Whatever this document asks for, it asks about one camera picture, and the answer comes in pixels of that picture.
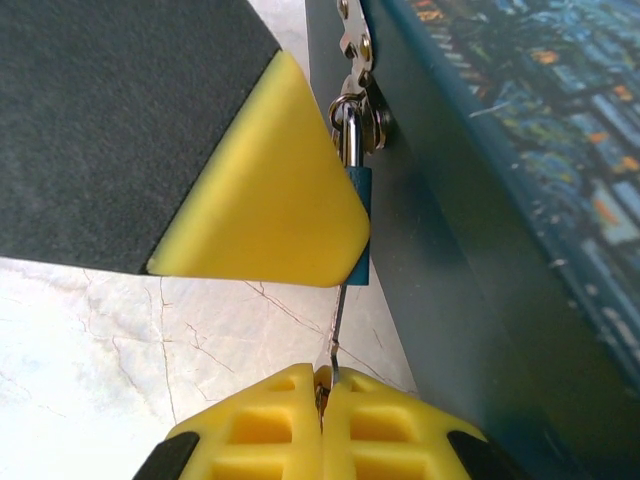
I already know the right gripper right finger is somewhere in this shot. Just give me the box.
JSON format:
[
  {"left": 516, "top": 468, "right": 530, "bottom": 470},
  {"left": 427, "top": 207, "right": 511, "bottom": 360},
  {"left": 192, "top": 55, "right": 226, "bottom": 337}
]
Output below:
[{"left": 322, "top": 367, "right": 507, "bottom": 480}]

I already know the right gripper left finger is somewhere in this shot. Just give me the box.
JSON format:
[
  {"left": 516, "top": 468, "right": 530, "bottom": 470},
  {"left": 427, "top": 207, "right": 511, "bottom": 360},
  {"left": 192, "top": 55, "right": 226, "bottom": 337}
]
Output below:
[{"left": 132, "top": 363, "right": 326, "bottom": 480}]

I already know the small silver key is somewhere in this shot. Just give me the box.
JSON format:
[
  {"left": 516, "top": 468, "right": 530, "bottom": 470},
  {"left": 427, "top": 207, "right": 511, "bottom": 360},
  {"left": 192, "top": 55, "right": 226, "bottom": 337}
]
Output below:
[{"left": 327, "top": 284, "right": 350, "bottom": 396}]

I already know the starry night tin box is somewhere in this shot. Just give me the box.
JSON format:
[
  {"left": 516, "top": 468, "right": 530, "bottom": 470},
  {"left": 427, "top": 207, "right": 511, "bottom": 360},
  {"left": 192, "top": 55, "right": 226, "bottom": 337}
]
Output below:
[{"left": 304, "top": 0, "right": 640, "bottom": 480}]

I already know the small blue padlock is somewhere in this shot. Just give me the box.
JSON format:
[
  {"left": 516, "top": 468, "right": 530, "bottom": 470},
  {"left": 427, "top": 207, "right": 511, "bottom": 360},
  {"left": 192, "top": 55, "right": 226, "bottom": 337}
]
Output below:
[{"left": 328, "top": 93, "right": 374, "bottom": 289}]

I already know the silver hasp latch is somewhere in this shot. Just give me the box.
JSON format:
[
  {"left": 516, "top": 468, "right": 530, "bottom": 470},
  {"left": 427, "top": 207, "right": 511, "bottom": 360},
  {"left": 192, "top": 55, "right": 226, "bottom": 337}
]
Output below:
[{"left": 335, "top": 0, "right": 397, "bottom": 155}]

